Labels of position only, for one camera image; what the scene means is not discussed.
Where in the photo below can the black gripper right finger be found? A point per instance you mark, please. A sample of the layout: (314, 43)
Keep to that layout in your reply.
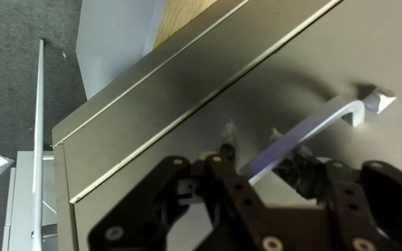
(387, 199)

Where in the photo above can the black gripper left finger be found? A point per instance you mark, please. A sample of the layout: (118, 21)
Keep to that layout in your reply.
(230, 195)

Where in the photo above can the beige drawer with label holder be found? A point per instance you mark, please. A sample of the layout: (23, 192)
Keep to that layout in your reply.
(374, 46)

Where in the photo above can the beige metal file cabinet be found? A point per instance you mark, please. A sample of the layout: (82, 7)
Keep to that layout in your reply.
(164, 92)

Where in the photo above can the white base cabinet wooden top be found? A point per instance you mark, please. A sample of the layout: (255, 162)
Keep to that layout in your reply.
(113, 46)

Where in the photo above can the thin white pole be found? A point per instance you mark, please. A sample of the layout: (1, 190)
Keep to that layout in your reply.
(39, 139)

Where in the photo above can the white flat frame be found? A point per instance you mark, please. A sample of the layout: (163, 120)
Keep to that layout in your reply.
(22, 209)

